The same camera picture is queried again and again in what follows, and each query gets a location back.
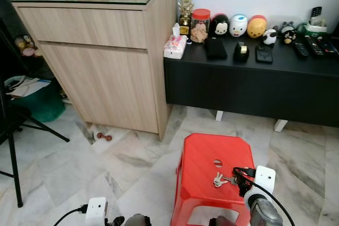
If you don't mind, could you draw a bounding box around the silver key bunch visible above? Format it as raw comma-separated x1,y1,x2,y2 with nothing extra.
212,172,239,188

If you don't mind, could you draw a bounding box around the red plastic stool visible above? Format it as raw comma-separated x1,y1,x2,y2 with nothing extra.
171,133,256,226

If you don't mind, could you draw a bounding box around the black low console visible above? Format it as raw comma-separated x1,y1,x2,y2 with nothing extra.
163,35,339,129

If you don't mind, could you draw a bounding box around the black tape dispenser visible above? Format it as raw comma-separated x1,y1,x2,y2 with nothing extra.
233,41,250,62

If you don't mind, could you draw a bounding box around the black tripod stand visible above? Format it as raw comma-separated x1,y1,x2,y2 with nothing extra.
0,75,70,209

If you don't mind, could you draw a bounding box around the black remote control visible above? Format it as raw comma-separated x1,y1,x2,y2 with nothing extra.
293,39,310,59
304,35,325,57
319,38,339,55

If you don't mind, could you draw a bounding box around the green bin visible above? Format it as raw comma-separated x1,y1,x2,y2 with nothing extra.
4,75,67,123

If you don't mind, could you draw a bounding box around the small white animal figure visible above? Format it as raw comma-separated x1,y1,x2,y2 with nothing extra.
263,28,279,46

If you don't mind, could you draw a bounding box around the pink tissue pack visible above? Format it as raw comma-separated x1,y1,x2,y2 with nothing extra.
163,23,189,60

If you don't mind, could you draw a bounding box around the black bear figure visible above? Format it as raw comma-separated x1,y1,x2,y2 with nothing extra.
279,22,297,45

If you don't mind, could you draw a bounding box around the yellow bear plush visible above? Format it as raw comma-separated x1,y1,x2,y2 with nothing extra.
247,15,267,39

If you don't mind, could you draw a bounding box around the white duck plush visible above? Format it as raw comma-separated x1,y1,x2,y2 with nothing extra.
229,14,248,38

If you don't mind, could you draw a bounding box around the black mouse plush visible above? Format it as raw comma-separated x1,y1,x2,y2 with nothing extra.
210,13,230,38

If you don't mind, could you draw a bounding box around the light wooden cabinet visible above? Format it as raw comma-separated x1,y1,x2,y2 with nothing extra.
12,0,178,142

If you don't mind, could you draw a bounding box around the red-lidded snack jar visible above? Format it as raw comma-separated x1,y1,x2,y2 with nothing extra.
190,8,211,44

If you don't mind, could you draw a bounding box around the green desk holder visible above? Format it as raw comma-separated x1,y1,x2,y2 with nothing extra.
297,22,329,38

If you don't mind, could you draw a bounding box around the white paper stack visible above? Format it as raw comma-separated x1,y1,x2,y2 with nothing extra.
5,76,52,98

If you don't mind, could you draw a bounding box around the small gold trophy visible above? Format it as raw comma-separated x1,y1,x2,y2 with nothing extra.
178,0,194,37

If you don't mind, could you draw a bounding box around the black keypad handset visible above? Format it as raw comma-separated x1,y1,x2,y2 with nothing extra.
310,6,323,25

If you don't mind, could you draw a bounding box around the small doll figurine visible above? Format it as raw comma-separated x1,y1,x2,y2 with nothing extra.
14,34,39,57

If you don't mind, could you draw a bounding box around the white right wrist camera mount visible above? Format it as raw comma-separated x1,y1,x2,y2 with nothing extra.
254,165,277,196

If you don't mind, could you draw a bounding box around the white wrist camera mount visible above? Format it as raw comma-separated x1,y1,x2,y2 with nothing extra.
85,197,109,226
254,165,277,196

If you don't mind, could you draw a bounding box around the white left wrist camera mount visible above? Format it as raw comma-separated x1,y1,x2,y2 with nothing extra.
85,197,109,226

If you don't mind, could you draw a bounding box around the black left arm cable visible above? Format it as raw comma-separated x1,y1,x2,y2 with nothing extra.
52,205,88,226

